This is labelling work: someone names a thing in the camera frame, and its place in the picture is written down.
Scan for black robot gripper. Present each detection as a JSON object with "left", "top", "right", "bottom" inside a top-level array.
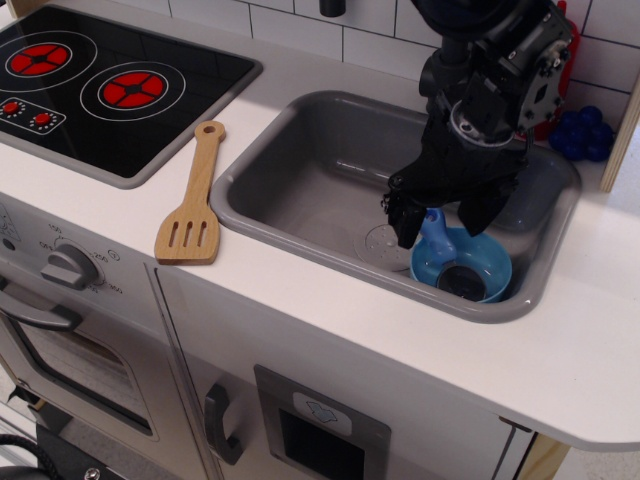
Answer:
[{"left": 382, "top": 69, "right": 528, "bottom": 249}]

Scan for blue handled grey spoon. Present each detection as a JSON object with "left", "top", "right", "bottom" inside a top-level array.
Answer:
[{"left": 420, "top": 208, "right": 486, "bottom": 301}]

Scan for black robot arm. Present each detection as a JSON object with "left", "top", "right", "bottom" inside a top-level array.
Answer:
[{"left": 382, "top": 1, "right": 574, "bottom": 249}]

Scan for light blue plastic bowl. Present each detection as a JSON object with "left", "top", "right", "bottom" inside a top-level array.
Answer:
[{"left": 410, "top": 227, "right": 512, "bottom": 303}]

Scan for grey plastic sink basin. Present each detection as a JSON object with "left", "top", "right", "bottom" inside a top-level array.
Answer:
[{"left": 210, "top": 91, "right": 581, "bottom": 323}]

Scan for blue toy grapes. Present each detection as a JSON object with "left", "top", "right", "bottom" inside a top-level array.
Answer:
[{"left": 548, "top": 106, "right": 614, "bottom": 162}]

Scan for red toy bottle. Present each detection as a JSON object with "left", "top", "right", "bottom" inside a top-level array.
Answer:
[{"left": 558, "top": 20, "right": 581, "bottom": 98}]

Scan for black faucet base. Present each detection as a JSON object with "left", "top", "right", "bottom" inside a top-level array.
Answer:
[{"left": 319, "top": 0, "right": 346, "bottom": 18}]

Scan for grey dishwasher panel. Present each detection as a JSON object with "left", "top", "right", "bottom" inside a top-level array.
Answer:
[{"left": 254, "top": 365, "right": 391, "bottom": 480}]

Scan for wooden slotted spatula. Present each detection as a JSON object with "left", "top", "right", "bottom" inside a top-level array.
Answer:
[{"left": 154, "top": 121, "right": 226, "bottom": 265}]

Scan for black toy stove top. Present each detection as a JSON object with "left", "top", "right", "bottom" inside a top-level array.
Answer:
[{"left": 1, "top": 6, "right": 262, "bottom": 189}]

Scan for grey oven knob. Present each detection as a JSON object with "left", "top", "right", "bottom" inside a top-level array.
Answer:
[{"left": 41, "top": 244, "right": 99, "bottom": 291}]

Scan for toy oven door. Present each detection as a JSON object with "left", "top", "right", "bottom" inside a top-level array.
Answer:
[{"left": 1, "top": 279, "right": 160, "bottom": 447}]

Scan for wooden side post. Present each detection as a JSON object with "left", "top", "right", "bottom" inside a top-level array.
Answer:
[{"left": 599, "top": 76, "right": 640, "bottom": 193}]

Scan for grey cabinet door handle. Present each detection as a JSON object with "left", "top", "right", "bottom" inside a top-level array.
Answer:
[{"left": 204, "top": 384, "right": 244, "bottom": 466}]

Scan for grey oven door handle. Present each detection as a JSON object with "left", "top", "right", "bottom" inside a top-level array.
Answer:
[{"left": 1, "top": 289, "right": 83, "bottom": 332}]

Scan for black cable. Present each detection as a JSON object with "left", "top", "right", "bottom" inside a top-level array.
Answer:
[{"left": 0, "top": 433, "right": 66, "bottom": 480}]

